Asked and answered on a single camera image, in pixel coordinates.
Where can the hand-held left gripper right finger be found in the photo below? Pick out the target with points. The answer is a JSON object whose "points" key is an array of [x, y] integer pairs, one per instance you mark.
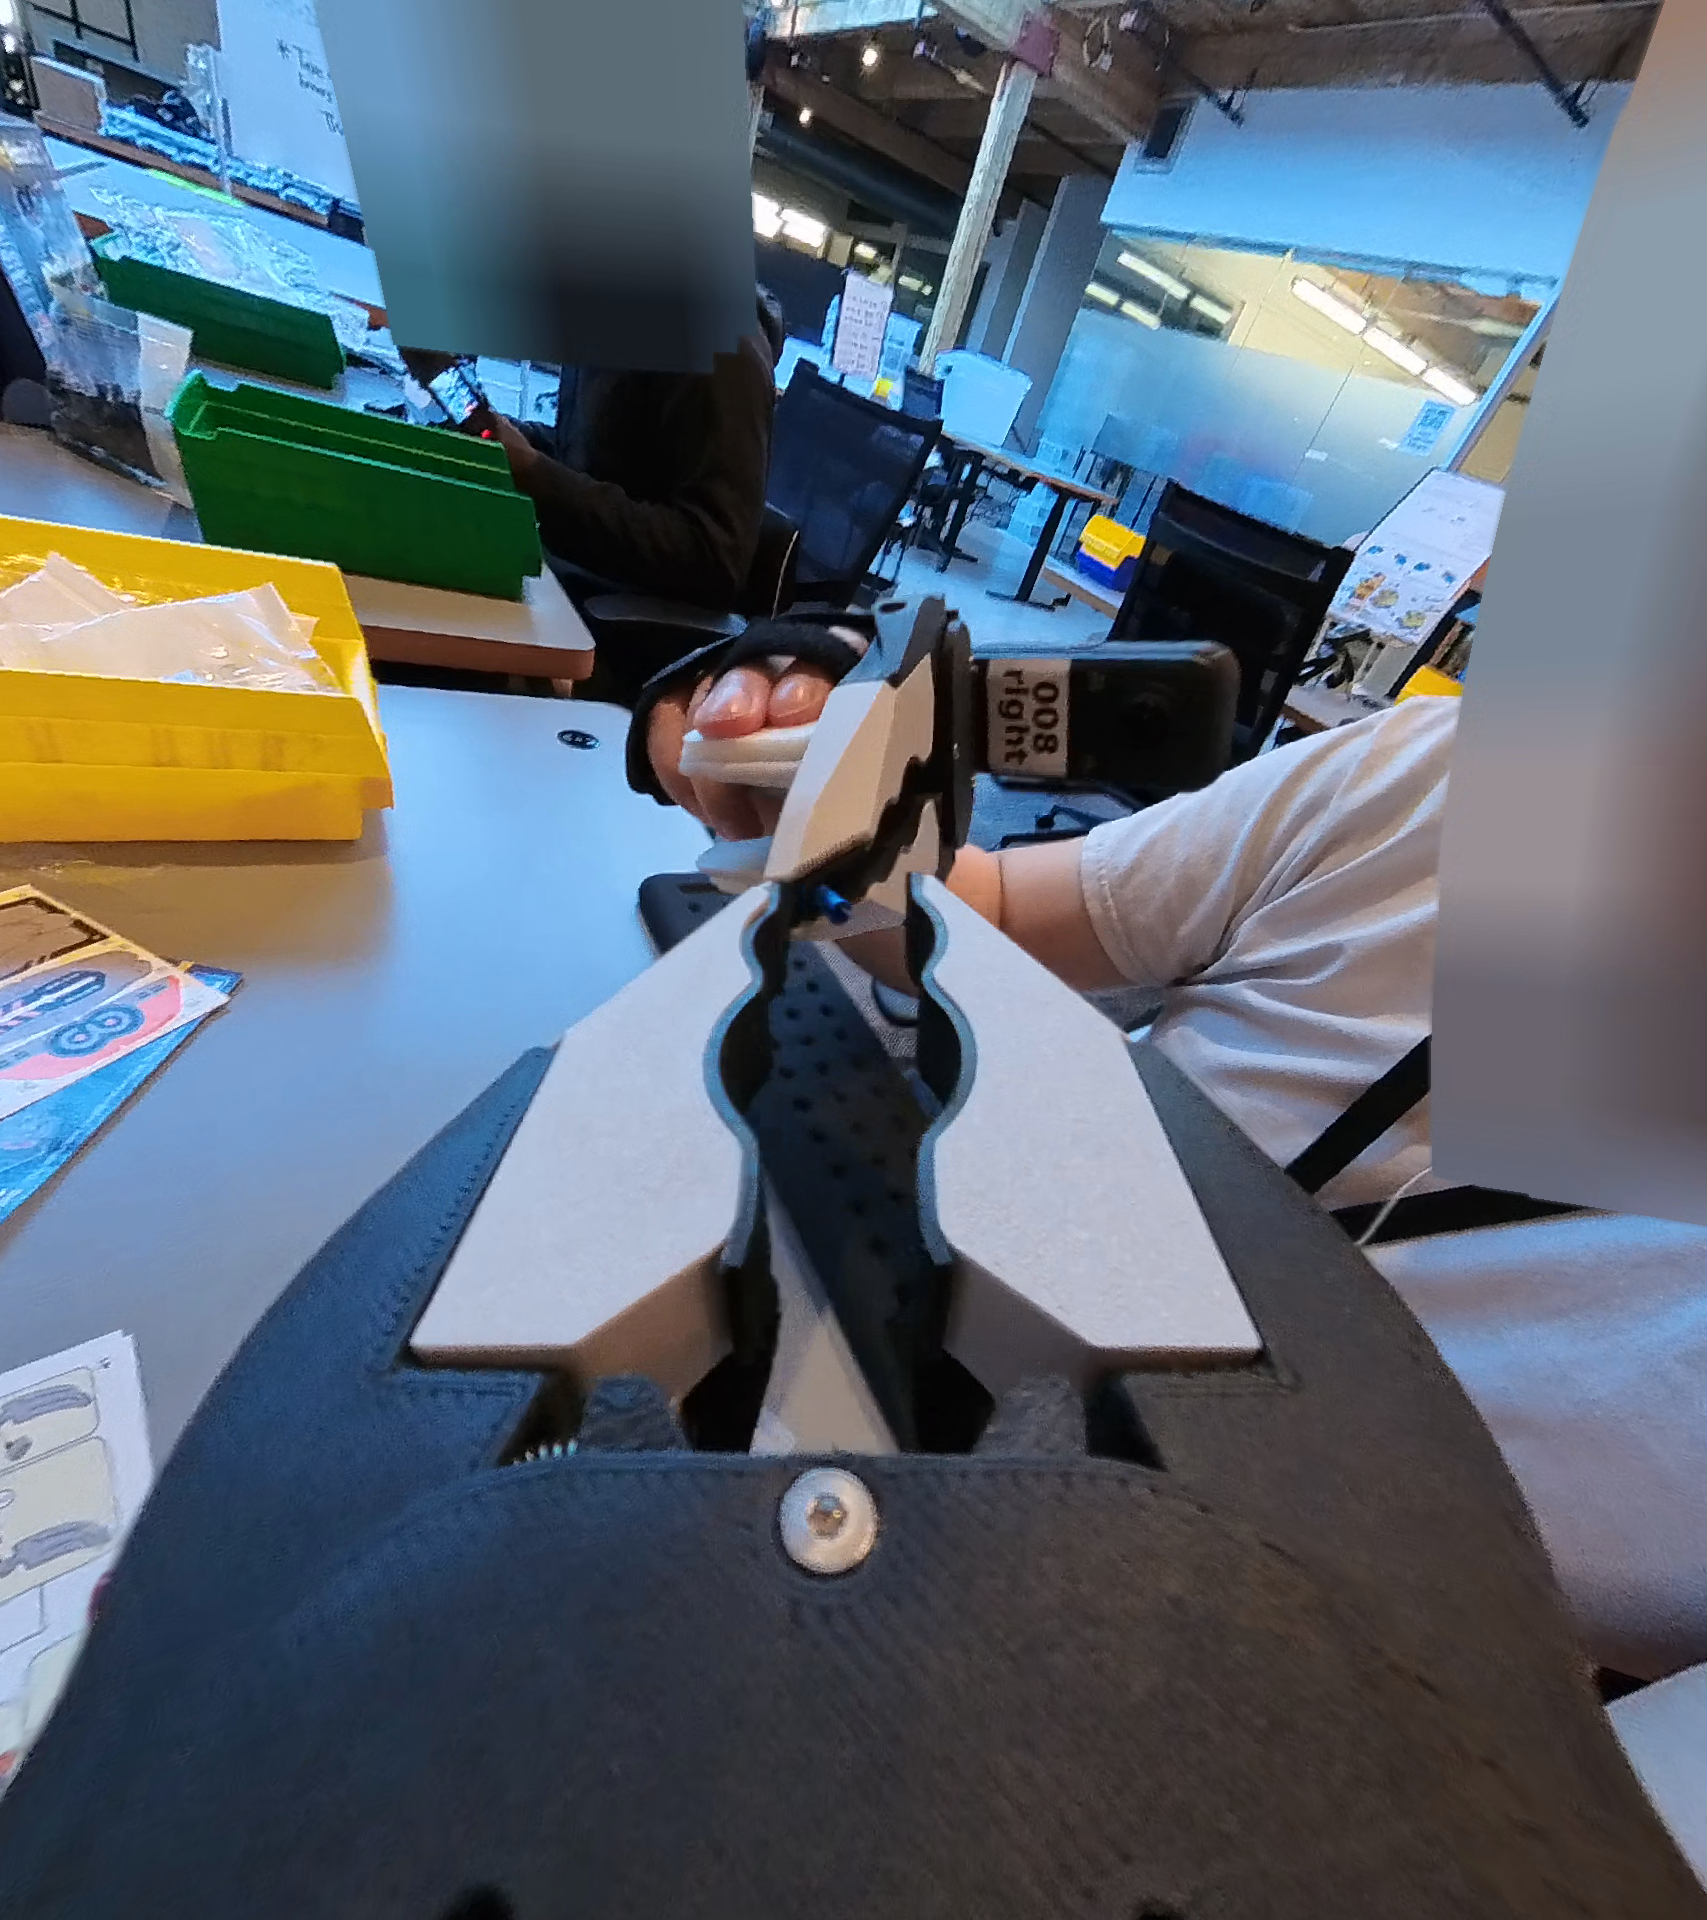
{"points": [[1093, 1201]]}

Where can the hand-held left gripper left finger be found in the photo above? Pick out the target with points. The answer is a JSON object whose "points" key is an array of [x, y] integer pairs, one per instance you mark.
{"points": [[584, 1201]]}

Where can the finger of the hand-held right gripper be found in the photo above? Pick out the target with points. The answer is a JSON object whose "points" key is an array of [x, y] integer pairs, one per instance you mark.
{"points": [[846, 780], [928, 840]]}

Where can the person's right forearm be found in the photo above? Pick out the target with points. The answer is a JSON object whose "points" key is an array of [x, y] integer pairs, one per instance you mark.
{"points": [[1034, 914]]}

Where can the grey desk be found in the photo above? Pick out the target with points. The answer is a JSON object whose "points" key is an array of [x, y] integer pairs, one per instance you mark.
{"points": [[492, 840]]}

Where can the black mesh office chair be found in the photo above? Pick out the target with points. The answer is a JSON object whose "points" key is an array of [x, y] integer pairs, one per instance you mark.
{"points": [[1227, 601], [854, 481]]}

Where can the yellow and blue bin stack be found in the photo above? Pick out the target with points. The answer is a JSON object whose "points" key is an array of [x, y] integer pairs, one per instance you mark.
{"points": [[1107, 549]]}

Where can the black perforated panel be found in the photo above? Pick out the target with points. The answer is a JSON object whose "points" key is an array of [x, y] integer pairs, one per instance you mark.
{"points": [[854, 1141]]}

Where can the wood-topped table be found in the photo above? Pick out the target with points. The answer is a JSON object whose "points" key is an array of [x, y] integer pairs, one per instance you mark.
{"points": [[1034, 472]]}

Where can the person's white shirt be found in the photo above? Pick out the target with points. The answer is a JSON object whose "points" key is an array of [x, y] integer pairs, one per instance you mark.
{"points": [[1287, 901]]}

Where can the printed poster stand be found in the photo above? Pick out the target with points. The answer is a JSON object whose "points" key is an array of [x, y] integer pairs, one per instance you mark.
{"points": [[1423, 571]]}

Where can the brown-edged grey table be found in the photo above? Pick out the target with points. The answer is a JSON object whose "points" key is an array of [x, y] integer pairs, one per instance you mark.
{"points": [[492, 630]]}

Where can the green plastic bin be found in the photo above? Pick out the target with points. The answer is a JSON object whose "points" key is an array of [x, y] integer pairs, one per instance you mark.
{"points": [[222, 314], [358, 510]]}

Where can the printed sticker sheet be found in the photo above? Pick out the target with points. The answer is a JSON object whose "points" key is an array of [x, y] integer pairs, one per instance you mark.
{"points": [[12, 1005]]}

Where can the yellow plastic bin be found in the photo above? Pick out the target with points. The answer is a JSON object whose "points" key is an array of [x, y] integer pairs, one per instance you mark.
{"points": [[118, 750]]}

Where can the clear plastic bags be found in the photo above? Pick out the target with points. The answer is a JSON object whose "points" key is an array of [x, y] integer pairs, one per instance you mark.
{"points": [[118, 630]]}

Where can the whiteboard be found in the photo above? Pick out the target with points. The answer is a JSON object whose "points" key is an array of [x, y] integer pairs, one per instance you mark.
{"points": [[282, 90]]}

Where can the wooden post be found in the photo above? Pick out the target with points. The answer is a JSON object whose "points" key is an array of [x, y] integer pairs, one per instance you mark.
{"points": [[980, 211]]}

